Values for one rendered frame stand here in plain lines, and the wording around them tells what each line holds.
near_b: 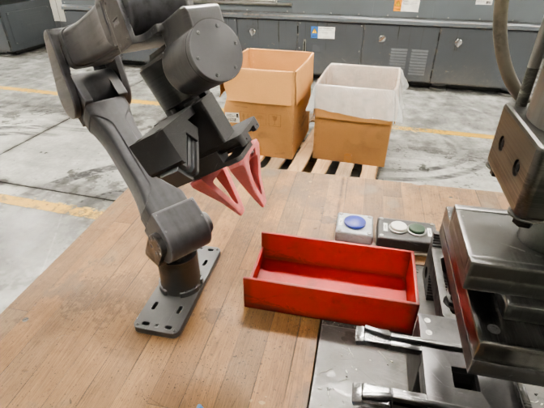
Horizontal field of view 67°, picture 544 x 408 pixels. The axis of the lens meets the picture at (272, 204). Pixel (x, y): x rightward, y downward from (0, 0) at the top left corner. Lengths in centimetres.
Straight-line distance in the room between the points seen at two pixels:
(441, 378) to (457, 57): 451
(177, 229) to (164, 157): 20
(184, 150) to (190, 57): 8
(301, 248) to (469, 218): 38
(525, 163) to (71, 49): 56
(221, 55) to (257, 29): 465
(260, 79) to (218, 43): 223
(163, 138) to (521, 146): 28
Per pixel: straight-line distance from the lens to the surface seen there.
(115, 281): 75
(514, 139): 33
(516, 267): 34
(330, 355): 61
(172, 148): 39
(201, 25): 41
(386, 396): 47
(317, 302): 62
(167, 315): 65
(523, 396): 52
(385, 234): 78
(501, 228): 38
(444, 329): 56
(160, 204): 60
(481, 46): 490
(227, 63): 41
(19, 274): 240
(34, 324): 73
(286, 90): 261
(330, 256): 71
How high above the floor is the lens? 138
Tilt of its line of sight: 32 degrees down
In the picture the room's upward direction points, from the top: straight up
